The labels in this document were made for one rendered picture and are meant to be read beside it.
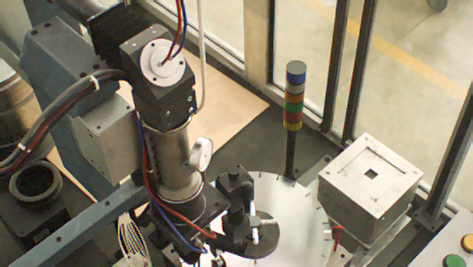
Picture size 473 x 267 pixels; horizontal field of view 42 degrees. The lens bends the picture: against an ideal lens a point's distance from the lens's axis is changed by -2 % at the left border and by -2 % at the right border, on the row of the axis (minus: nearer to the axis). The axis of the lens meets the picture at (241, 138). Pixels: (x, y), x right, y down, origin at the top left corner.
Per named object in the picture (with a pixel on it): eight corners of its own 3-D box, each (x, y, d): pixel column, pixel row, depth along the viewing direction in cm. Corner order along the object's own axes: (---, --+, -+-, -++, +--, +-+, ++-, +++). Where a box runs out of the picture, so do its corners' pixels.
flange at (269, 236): (270, 264, 127) (270, 258, 125) (220, 247, 130) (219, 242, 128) (286, 220, 134) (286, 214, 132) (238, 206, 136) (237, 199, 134)
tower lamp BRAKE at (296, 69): (295, 67, 138) (296, 57, 136) (310, 77, 136) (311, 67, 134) (280, 77, 136) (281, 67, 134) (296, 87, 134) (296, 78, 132)
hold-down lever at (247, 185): (237, 161, 104) (223, 167, 103) (259, 182, 100) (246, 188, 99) (236, 196, 109) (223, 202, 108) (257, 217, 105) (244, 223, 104)
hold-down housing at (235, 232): (240, 217, 120) (238, 152, 104) (255, 234, 118) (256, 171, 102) (217, 231, 119) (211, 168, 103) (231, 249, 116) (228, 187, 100)
